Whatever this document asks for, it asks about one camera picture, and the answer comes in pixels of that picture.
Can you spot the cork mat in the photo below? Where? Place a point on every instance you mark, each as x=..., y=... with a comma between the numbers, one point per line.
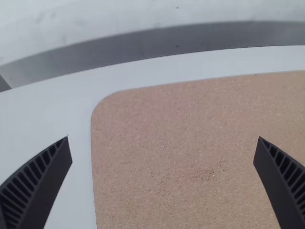
x=190, y=148

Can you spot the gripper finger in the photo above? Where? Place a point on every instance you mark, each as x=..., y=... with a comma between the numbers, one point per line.
x=286, y=181
x=35, y=181

